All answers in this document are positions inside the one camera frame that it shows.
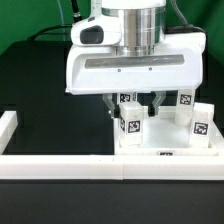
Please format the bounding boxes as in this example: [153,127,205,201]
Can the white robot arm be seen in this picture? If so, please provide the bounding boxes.
[66,0,206,114]

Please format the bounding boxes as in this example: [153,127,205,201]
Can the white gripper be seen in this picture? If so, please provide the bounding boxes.
[66,15,206,118]

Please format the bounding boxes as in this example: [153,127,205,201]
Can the white square table top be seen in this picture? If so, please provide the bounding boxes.
[114,106,224,157]

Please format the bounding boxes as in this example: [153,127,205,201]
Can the white U-shaped obstacle fence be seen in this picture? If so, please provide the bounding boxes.
[0,111,224,180]

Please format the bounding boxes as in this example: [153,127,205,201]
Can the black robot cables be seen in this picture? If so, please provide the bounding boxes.
[27,0,81,42]

